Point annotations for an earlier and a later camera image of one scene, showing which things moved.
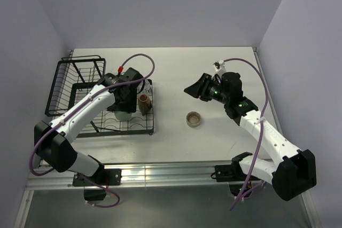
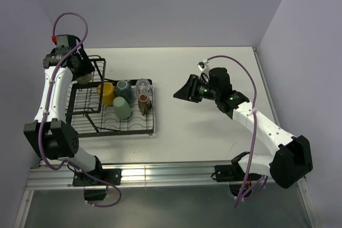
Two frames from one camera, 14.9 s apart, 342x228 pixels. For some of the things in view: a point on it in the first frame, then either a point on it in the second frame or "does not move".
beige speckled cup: [193, 119] → [84, 79]
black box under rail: [94, 194] does not move
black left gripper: [130, 107] → [86, 67]
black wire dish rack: [75, 74] does not move
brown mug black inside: [145, 104] does not move
